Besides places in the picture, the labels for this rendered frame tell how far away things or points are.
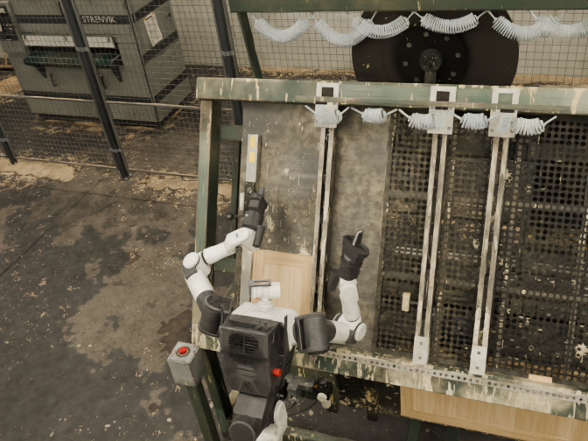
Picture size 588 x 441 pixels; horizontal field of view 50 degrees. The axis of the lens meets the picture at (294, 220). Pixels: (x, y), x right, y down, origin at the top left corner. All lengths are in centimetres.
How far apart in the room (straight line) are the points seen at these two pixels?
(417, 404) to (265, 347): 127
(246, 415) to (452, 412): 124
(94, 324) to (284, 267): 217
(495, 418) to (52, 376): 282
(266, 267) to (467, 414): 126
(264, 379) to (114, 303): 261
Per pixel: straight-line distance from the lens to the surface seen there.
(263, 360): 237
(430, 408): 340
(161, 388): 419
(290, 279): 295
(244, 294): 303
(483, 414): 336
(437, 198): 268
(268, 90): 285
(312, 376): 303
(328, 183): 278
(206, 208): 304
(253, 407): 256
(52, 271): 544
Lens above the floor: 309
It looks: 36 degrees down
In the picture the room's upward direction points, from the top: 8 degrees counter-clockwise
